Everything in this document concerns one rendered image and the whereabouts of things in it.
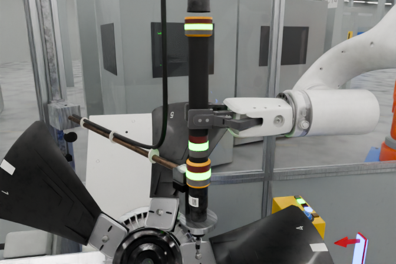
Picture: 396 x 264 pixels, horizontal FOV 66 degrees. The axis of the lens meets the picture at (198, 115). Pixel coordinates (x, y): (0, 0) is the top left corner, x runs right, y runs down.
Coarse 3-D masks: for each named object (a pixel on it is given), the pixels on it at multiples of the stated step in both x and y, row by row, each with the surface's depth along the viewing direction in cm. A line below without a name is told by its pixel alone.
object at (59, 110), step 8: (48, 104) 97; (56, 104) 96; (64, 104) 96; (72, 104) 96; (48, 112) 98; (56, 112) 92; (64, 112) 93; (72, 112) 95; (80, 112) 96; (56, 120) 94; (64, 120) 93; (64, 128) 94
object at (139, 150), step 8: (72, 120) 91; (80, 120) 89; (88, 128) 84; (96, 128) 81; (104, 136) 77; (120, 144) 72; (128, 144) 70; (136, 152) 67; (144, 152) 65; (160, 160) 61; (168, 160) 60; (168, 168) 60
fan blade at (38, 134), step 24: (24, 144) 60; (48, 144) 59; (0, 168) 61; (24, 168) 59; (48, 168) 58; (24, 192) 60; (48, 192) 58; (72, 192) 57; (0, 216) 62; (24, 216) 61; (48, 216) 60; (72, 216) 58; (96, 216) 57; (72, 240) 61
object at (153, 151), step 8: (88, 120) 85; (104, 128) 78; (112, 136) 74; (120, 136) 72; (160, 136) 60; (136, 144) 67; (144, 144) 65; (160, 144) 61; (152, 152) 63; (152, 160) 63
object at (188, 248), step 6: (180, 246) 61; (186, 246) 61; (192, 246) 61; (204, 246) 61; (210, 246) 61; (186, 252) 60; (192, 252) 60; (204, 252) 60; (210, 252) 60; (186, 258) 58; (192, 258) 58; (204, 258) 58; (210, 258) 58
